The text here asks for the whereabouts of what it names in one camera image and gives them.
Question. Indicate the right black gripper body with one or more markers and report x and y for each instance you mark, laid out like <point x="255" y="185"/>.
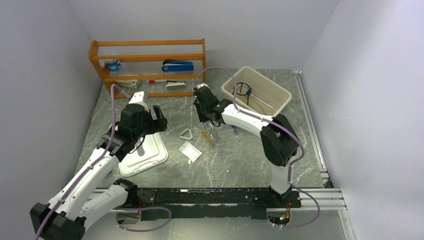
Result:
<point x="202" y="111"/>

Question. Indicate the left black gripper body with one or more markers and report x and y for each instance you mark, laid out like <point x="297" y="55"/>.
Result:
<point x="150" y="126"/>

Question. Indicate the black metal ring stand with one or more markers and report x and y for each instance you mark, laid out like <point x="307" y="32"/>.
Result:
<point x="242" y="89"/>

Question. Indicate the clear cylinder blue base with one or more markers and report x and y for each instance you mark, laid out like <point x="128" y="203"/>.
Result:
<point x="261" y="101"/>

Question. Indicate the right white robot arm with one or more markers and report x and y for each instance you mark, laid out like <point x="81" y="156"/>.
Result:
<point x="279" y="141"/>

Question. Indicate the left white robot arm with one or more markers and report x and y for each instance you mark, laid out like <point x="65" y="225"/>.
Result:
<point x="66" y="216"/>

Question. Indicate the white plastic container lid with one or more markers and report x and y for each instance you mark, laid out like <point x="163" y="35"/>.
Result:
<point x="150" y="154"/>

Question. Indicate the small blue clip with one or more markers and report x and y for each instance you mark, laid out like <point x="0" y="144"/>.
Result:
<point x="234" y="129"/>

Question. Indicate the small white green box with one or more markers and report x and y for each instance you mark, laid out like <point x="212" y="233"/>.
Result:
<point x="134" y="84"/>

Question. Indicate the red white marker pen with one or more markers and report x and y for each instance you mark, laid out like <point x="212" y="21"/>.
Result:
<point x="157" y="81"/>

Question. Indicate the beige plastic bin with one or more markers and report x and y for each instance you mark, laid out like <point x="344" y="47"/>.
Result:
<point x="262" y="87"/>

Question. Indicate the blue stapler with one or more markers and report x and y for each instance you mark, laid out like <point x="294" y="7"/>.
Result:
<point x="172" y="65"/>

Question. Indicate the orange wooden shelf rack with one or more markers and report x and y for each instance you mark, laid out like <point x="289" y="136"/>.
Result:
<point x="143" y="60"/>

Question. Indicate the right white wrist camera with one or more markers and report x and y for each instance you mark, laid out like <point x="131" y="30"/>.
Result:
<point x="199" y="86"/>

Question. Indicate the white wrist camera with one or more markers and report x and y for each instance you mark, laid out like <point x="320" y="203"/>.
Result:
<point x="199" y="86"/>
<point x="139" y="98"/>

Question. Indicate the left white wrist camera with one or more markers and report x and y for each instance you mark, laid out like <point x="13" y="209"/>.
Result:
<point x="139" y="98"/>

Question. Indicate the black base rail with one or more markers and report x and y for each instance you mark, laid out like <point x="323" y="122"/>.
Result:
<point x="255" y="203"/>

